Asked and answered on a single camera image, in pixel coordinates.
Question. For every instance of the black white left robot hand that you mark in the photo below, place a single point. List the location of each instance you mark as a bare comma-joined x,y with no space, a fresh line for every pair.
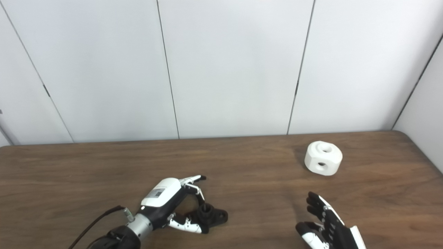
162,197

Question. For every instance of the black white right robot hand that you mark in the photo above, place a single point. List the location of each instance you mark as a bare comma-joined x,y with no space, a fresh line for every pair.
332,231

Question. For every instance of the black flanged holder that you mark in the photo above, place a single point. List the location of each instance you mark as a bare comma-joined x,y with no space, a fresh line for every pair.
216,217

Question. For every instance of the round white block with holes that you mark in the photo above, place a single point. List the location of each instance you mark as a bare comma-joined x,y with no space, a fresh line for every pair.
316,160

